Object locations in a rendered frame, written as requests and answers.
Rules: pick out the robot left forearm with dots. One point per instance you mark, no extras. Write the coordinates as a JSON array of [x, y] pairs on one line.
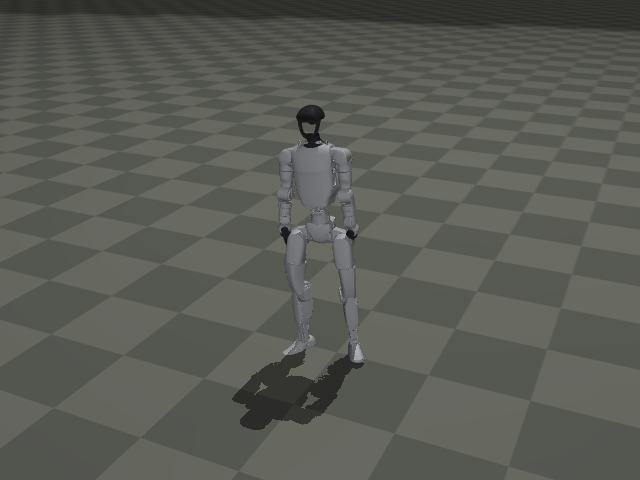
[[349, 216]]

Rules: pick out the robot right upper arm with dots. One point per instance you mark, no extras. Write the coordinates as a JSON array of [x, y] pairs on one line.
[[286, 192]]

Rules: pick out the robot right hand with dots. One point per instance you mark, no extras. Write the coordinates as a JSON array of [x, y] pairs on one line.
[[285, 233]]

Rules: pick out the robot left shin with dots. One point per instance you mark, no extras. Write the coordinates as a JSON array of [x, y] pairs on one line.
[[352, 317]]

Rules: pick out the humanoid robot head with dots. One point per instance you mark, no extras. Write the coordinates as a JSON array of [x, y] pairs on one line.
[[311, 114]]

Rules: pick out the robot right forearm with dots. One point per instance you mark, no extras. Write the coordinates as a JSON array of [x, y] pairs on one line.
[[284, 213]]

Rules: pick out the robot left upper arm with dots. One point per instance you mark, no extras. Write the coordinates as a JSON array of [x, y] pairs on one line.
[[343, 158]]

